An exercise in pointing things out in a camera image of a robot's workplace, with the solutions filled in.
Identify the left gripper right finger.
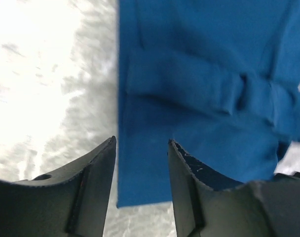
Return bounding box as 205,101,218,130
168,140,300,237

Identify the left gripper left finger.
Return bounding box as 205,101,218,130
0,137,116,237

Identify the blue mickey t shirt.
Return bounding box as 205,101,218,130
117,0,300,207

